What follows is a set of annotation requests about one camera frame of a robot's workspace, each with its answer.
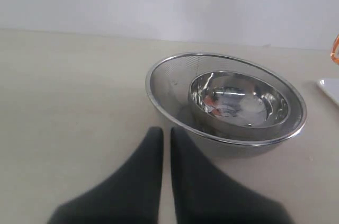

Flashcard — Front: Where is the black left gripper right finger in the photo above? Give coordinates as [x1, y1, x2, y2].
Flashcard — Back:
[170, 127, 294, 223]

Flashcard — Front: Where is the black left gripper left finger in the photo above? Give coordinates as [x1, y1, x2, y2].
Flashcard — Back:
[48, 127, 163, 223]

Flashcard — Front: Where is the orange pump soap bottle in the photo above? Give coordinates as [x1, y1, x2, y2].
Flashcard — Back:
[331, 34, 339, 65]

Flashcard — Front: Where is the steel mesh colander bowl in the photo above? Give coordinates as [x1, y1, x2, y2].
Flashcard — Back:
[146, 52, 307, 158]

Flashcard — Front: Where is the small stainless steel bowl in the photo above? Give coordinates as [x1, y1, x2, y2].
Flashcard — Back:
[188, 71, 291, 130]

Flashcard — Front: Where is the white rectangular plastic tray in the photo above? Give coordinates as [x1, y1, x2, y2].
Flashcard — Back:
[317, 78, 339, 106]

